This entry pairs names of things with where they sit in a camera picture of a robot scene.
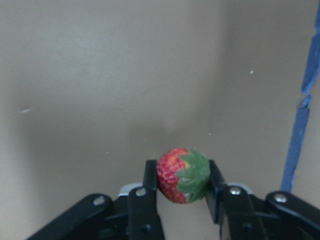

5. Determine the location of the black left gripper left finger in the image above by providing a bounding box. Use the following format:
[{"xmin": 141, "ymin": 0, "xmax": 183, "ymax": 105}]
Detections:
[{"xmin": 29, "ymin": 160, "xmax": 165, "ymax": 240}]

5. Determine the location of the red strawberry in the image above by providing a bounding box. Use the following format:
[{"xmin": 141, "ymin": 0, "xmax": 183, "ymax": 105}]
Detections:
[{"xmin": 156, "ymin": 147, "xmax": 211, "ymax": 204}]

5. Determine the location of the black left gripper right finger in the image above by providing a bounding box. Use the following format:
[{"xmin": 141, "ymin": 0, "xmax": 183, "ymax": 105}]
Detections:
[{"xmin": 205, "ymin": 160, "xmax": 320, "ymax": 240}]

